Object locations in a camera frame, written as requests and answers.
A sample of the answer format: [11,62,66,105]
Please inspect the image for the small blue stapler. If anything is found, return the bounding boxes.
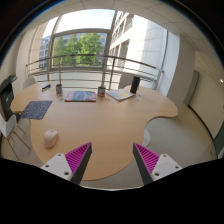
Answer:
[41,84,51,92]

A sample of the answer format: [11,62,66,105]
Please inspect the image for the dark blue patterned mouse pad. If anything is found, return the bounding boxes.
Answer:
[21,100,52,120]

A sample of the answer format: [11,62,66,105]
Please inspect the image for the white chair behind table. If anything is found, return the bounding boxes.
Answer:
[23,78,36,89]

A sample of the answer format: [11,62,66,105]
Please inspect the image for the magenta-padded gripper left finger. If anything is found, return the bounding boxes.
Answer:
[42,143,92,185]

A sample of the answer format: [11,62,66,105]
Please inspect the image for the pen holder cup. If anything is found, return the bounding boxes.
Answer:
[55,84,63,96]

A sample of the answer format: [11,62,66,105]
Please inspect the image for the white chair wooden legs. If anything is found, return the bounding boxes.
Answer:
[0,114,30,158]

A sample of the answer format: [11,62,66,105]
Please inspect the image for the grey chair behind table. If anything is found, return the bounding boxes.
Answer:
[118,74,133,88]

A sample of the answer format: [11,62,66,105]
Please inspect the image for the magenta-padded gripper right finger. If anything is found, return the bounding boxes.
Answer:
[133,143,182,185]

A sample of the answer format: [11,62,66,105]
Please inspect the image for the green door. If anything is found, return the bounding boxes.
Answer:
[183,70,200,106]

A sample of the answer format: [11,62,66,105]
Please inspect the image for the red and blue book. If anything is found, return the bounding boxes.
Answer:
[64,91,96,102]

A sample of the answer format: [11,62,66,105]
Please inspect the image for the dark printed mug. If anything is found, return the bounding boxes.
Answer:
[98,86,106,97]

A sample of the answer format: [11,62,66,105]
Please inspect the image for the metal balcony railing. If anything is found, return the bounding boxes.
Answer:
[26,54,162,90]

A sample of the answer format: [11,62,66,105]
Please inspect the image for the black cylindrical speaker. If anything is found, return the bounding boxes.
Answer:
[130,76,140,94]

